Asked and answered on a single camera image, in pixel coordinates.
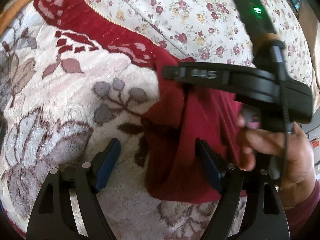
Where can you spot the red fleece shirt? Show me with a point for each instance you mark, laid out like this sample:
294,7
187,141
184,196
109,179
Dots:
171,127

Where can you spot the maroon right sleeve forearm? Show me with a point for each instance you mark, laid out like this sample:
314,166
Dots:
303,219

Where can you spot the floral white duvet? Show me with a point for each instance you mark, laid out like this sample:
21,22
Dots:
208,30

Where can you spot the orange patterned blanket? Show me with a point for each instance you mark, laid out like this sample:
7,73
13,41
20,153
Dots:
10,11

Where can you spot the red white plush blanket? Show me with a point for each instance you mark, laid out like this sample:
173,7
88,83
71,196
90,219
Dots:
69,83

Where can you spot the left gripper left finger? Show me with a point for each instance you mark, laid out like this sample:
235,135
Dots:
52,214

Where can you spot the person's right hand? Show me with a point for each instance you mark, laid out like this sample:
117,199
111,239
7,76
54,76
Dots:
298,177

